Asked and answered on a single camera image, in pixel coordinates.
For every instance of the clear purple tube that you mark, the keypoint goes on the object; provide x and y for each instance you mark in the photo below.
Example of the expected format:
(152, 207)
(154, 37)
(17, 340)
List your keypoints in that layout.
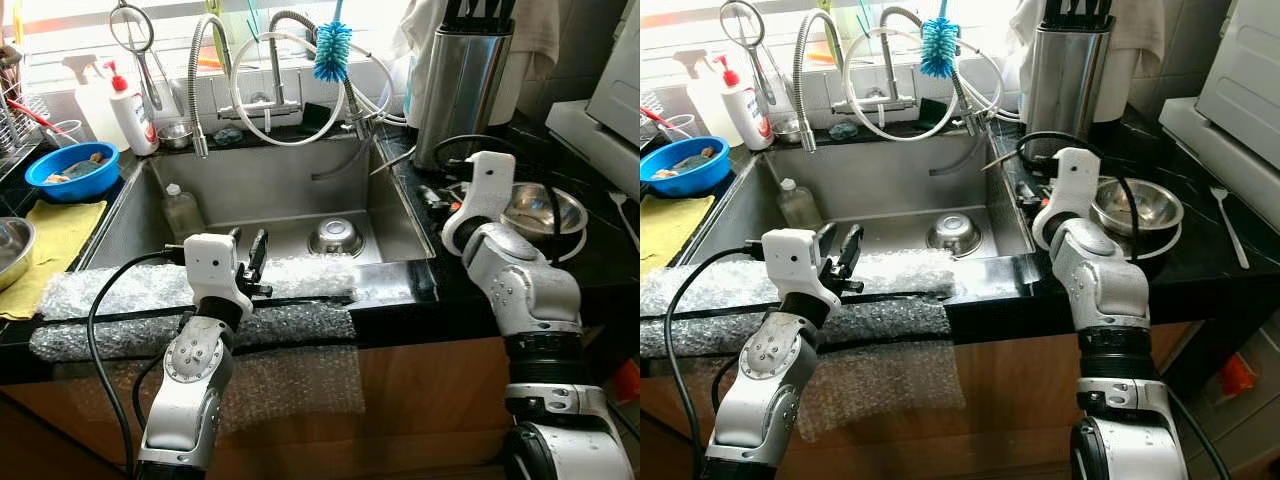
(340, 175)
(960, 168)

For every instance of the white ribbed appliance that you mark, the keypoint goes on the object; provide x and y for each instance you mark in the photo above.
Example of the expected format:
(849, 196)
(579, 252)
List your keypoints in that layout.
(615, 90)
(1240, 80)

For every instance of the white washing machine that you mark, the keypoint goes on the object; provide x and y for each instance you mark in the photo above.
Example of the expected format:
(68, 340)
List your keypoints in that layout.
(1250, 420)

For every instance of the blue bottle brush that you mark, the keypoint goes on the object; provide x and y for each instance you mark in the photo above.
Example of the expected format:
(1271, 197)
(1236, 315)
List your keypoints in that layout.
(332, 55)
(940, 50)

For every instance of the white spray bottle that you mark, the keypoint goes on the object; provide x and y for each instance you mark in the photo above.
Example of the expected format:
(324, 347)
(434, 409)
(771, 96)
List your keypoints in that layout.
(90, 110)
(700, 105)

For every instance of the steel knife block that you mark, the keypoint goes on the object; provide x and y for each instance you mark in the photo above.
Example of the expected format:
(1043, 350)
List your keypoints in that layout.
(1065, 80)
(460, 90)

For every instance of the teal scouring pad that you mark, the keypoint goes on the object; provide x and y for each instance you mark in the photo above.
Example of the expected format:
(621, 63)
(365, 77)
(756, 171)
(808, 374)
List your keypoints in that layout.
(843, 130)
(228, 136)

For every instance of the wooden cabinet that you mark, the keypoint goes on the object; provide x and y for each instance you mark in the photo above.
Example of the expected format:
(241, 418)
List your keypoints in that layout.
(430, 400)
(1010, 400)

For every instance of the red utensil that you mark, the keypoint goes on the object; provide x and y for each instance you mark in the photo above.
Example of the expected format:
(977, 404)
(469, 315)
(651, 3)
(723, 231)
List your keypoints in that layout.
(660, 118)
(35, 115)

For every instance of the dark green sponge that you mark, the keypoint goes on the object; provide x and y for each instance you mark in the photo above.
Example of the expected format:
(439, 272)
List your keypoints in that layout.
(318, 118)
(918, 110)

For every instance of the yellow cloth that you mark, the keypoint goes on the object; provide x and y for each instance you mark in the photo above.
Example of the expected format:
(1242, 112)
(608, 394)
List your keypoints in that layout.
(665, 230)
(55, 245)

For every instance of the steel faucet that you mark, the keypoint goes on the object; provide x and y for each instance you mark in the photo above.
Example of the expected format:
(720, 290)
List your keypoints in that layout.
(260, 107)
(875, 102)

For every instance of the steel mixing bowl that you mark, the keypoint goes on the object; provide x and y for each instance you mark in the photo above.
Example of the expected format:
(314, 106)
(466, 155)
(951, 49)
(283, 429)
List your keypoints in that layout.
(550, 205)
(1140, 200)

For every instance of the large steel bowl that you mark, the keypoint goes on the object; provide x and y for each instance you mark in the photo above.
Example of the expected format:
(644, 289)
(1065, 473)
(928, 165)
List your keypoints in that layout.
(12, 250)

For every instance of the thin metal utensil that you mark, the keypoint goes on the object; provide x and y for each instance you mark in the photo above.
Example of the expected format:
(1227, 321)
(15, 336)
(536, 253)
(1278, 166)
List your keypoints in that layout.
(392, 162)
(1002, 157)

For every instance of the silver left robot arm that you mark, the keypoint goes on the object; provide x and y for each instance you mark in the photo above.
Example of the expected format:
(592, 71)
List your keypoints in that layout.
(195, 380)
(770, 380)

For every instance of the clear plastic bottle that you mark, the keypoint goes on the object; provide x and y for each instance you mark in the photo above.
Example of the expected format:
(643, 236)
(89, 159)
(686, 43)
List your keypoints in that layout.
(800, 208)
(183, 215)

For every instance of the tiny steel bowl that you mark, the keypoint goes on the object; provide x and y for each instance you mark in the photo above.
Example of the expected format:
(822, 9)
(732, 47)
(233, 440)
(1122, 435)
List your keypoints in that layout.
(787, 131)
(176, 137)

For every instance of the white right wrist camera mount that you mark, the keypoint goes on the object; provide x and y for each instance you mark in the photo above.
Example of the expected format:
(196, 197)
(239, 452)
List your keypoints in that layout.
(1075, 185)
(485, 190)

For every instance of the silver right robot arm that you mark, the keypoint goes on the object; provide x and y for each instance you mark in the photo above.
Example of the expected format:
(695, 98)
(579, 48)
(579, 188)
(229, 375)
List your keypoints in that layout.
(525, 290)
(1105, 285)

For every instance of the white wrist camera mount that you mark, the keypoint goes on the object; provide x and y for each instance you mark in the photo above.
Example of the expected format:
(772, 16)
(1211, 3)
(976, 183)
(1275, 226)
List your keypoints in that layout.
(1075, 185)
(795, 262)
(485, 190)
(212, 265)

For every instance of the green peeler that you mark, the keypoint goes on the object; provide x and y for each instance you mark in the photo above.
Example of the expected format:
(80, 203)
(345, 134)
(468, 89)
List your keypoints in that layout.
(218, 40)
(832, 40)

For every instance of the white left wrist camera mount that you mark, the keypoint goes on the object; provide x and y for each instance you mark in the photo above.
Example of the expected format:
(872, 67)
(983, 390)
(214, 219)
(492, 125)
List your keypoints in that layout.
(212, 265)
(795, 262)

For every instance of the steel dish rack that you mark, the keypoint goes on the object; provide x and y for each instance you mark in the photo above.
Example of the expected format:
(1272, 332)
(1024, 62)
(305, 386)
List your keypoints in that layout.
(650, 115)
(15, 125)

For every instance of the clear glass cup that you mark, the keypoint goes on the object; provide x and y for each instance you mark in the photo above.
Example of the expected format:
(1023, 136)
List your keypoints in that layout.
(682, 130)
(70, 138)

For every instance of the white towel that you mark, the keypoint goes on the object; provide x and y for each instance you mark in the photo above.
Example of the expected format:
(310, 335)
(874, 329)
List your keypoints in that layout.
(1140, 35)
(535, 40)

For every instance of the orange plastic item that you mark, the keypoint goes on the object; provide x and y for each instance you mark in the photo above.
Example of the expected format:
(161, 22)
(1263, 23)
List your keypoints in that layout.
(240, 60)
(822, 53)

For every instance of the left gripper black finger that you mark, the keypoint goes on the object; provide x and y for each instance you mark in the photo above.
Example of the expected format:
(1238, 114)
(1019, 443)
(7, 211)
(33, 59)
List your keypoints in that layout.
(236, 236)
(853, 246)
(259, 248)
(827, 242)

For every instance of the orange plastic object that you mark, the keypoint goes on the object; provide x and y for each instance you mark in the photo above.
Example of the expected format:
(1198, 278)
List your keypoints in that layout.
(1237, 375)
(627, 380)

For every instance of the clear bubble wrap sheet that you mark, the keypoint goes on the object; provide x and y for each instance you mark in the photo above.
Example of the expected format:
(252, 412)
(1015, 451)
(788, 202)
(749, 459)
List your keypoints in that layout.
(120, 290)
(900, 320)

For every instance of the steel sink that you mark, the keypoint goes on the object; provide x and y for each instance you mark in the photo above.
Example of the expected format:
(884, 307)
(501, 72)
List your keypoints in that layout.
(250, 190)
(860, 185)

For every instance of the small upturned steel bowl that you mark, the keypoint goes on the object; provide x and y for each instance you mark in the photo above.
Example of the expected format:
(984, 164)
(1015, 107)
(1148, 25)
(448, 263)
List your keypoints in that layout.
(955, 235)
(335, 238)

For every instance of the blue plastic bowl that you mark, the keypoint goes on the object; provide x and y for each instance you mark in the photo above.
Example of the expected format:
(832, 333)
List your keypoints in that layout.
(50, 188)
(700, 185)

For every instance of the white soap bottle red cap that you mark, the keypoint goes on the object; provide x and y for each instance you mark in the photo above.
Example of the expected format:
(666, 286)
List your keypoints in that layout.
(135, 115)
(745, 110)

